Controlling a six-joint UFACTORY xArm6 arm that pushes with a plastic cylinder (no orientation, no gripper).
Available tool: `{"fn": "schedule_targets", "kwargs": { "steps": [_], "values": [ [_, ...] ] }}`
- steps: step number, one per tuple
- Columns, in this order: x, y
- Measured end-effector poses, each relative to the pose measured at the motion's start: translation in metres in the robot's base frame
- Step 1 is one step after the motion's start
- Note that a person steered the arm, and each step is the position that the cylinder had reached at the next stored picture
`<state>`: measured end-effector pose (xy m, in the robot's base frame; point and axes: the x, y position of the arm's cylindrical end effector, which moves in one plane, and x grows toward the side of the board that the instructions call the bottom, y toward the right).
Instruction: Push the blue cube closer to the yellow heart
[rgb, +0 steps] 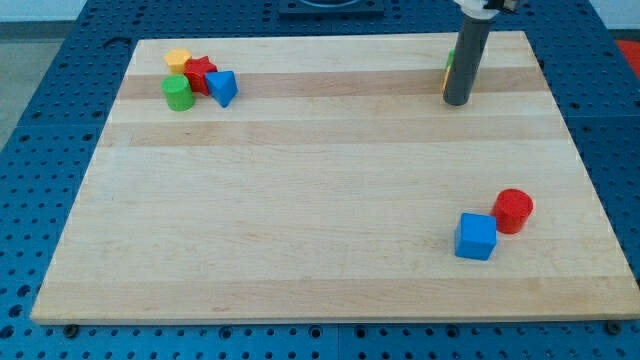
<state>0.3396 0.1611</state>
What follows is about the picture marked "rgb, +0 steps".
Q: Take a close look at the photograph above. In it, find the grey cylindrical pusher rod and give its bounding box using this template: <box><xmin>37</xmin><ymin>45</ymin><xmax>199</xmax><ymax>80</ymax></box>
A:
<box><xmin>443</xmin><ymin>15</ymin><xmax>493</xmax><ymax>106</ymax></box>

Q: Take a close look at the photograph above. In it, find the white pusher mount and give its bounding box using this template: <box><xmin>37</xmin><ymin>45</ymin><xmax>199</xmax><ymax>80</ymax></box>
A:
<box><xmin>454</xmin><ymin>0</ymin><xmax>523</xmax><ymax>19</ymax></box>

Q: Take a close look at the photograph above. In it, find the yellow heart block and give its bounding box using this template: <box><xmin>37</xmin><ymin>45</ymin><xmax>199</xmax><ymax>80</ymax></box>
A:
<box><xmin>441</xmin><ymin>67</ymin><xmax>450</xmax><ymax>94</ymax></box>

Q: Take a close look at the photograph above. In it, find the blue cube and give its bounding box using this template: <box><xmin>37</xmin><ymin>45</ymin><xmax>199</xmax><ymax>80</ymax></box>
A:
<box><xmin>454</xmin><ymin>213</ymin><xmax>497</xmax><ymax>261</ymax></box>

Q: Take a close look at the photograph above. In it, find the green block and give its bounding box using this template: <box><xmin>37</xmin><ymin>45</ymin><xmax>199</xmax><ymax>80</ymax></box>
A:
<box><xmin>445</xmin><ymin>50</ymin><xmax>455</xmax><ymax>70</ymax></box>

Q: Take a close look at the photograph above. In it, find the red cylinder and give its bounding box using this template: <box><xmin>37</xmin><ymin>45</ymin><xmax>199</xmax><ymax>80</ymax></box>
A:
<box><xmin>490</xmin><ymin>188</ymin><xmax>534</xmax><ymax>234</ymax></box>

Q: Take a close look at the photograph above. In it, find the wooden board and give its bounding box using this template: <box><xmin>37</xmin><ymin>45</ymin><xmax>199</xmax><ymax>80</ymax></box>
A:
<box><xmin>31</xmin><ymin>31</ymin><xmax>639</xmax><ymax>325</ymax></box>

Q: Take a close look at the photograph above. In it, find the blue triangular prism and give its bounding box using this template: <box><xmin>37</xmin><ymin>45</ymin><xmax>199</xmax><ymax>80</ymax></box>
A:
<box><xmin>205</xmin><ymin>71</ymin><xmax>239</xmax><ymax>108</ymax></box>

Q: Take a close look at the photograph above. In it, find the red star block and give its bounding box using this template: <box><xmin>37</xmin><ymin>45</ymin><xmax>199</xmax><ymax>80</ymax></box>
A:
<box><xmin>183</xmin><ymin>56</ymin><xmax>218</xmax><ymax>96</ymax></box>

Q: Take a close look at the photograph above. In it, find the yellow pentagon block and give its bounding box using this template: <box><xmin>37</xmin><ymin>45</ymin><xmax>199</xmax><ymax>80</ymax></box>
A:
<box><xmin>163</xmin><ymin>48</ymin><xmax>192</xmax><ymax>74</ymax></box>

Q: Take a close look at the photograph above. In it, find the green cylinder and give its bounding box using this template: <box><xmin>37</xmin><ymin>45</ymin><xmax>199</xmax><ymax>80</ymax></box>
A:
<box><xmin>161</xmin><ymin>74</ymin><xmax>195</xmax><ymax>112</ymax></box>

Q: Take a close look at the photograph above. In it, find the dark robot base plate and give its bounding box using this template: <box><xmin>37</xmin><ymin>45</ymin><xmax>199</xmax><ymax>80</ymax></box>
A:
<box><xmin>278</xmin><ymin>0</ymin><xmax>385</xmax><ymax>18</ymax></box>

